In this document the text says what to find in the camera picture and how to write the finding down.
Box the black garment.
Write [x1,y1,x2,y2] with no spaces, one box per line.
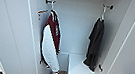
[81,16,107,74]

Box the white clothes hanger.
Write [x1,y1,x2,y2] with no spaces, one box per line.
[48,0,58,14]

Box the orange and white label sticker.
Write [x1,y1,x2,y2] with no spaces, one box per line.
[37,8,50,21]

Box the pale clothes hanger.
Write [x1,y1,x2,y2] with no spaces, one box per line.
[98,3,108,23]

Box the black wardrobe hook rail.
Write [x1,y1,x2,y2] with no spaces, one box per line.
[101,2,115,11]
[45,0,57,6]

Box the white wardrobe inner bench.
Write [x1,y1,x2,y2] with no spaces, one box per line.
[66,52,99,74]

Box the small black wall hook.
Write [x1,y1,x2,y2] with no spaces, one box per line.
[96,63,104,73]

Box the white wardrobe door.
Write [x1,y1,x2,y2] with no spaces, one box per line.
[0,0,52,74]
[100,0,135,74]

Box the dark red hanging garment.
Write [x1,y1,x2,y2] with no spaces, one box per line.
[36,8,68,73]

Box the white wardrobe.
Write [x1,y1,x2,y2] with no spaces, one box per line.
[14,0,135,74]

